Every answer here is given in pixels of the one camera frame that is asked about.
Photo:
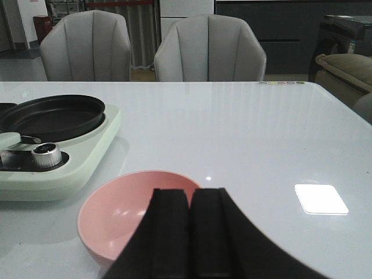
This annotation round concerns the mint green breakfast maker base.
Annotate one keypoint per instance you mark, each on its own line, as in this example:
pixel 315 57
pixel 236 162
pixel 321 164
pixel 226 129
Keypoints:
pixel 22 181

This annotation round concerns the grey upholstered chair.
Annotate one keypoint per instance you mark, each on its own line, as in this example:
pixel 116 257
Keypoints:
pixel 210 48
pixel 88 46

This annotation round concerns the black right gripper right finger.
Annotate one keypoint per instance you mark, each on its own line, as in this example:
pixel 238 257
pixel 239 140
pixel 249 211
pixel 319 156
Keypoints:
pixel 226 244

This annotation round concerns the right grey upholstered chair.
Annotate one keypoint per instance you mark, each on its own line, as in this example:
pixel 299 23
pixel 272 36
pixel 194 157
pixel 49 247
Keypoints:
pixel 210 48

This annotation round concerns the black round frying pan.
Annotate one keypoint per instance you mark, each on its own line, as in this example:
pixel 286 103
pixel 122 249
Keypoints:
pixel 54 118

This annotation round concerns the mint green pan handle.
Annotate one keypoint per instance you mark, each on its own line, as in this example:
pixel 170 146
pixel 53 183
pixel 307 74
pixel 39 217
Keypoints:
pixel 8 139

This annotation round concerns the right silver control knob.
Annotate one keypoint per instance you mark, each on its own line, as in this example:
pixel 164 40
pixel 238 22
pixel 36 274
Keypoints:
pixel 46 155

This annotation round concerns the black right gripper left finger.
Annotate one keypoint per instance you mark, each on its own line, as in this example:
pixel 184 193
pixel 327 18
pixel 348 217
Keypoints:
pixel 159 246

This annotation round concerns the red trash bin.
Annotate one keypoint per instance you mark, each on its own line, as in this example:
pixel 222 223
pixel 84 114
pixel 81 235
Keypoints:
pixel 43 25

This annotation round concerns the white cabinet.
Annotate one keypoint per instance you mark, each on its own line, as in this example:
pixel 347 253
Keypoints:
pixel 174 10

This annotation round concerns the left grey upholstered chair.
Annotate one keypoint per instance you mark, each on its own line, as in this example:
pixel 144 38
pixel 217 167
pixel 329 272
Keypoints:
pixel 88 46

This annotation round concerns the pink plastic bowl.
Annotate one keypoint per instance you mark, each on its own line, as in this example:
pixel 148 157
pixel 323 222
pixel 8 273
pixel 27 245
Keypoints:
pixel 111 214

